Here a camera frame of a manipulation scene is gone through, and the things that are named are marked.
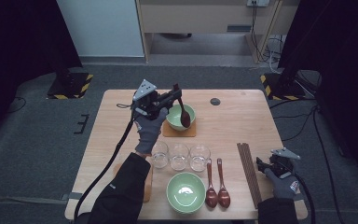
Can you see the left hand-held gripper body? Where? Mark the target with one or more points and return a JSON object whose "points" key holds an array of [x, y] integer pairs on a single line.
{"points": [[149, 102]]}

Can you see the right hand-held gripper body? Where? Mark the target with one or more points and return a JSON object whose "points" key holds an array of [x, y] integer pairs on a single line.
{"points": [[281, 165]]}

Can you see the green ceramic bowl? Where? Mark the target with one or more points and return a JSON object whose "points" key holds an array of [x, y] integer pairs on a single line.
{"points": [[186, 193], [174, 116]]}

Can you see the bundle of brown chopsticks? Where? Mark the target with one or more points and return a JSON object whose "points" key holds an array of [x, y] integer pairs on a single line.
{"points": [[249, 174]]}

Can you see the dark red wooden spoon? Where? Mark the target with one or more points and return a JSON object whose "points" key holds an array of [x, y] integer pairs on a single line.
{"points": [[223, 197], [211, 197], [185, 118]]}

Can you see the wooden coaster with cut-outs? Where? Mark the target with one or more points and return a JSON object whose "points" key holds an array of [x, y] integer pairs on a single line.
{"points": [[174, 133], [149, 186]]}

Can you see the person's left hand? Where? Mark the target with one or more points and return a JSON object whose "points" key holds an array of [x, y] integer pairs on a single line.
{"points": [[149, 133]]}

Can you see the clear drinking glass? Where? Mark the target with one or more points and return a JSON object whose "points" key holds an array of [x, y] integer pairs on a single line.
{"points": [[179, 156], [199, 157], [161, 157]]}

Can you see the hazard-striped black stand base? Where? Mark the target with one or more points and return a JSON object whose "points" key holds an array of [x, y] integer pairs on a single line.
{"points": [[70, 87], [284, 90]]}

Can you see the grey tape strip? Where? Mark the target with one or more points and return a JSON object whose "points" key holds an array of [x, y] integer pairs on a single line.
{"points": [[75, 196]]}

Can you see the black curtain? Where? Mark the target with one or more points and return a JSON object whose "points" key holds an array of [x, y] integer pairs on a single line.
{"points": [[338, 46], [18, 46]]}

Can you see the white wall socket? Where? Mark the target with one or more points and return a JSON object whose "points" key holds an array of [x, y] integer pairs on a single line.
{"points": [[258, 2]]}

